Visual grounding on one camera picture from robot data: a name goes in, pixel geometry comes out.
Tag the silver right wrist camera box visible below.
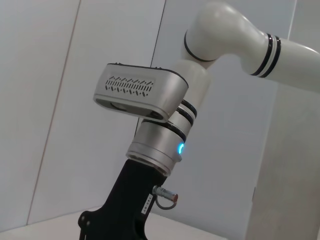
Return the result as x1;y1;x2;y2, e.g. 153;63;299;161
92;62;189;124

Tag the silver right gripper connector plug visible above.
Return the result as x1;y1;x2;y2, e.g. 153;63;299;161
152;184;180;202

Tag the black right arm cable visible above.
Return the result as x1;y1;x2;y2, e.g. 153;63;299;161
155;196;179;209

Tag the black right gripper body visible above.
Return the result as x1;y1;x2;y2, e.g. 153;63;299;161
77;159;168;240

